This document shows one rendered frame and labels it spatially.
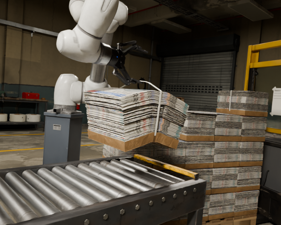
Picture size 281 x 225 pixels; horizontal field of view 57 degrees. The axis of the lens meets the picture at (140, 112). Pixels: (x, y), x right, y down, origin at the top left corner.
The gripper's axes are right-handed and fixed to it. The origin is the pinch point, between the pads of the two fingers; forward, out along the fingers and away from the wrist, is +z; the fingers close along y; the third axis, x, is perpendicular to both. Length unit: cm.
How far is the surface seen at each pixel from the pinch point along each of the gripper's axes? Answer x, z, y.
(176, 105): 14.8, 11.8, 15.6
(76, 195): 15, -34, 52
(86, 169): -11, -14, 52
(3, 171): -21, -47, 54
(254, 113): -12, 153, 9
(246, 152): -12, 152, 44
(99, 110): -2.4, -18.0, 23.0
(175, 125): 14.5, 13.9, 24.9
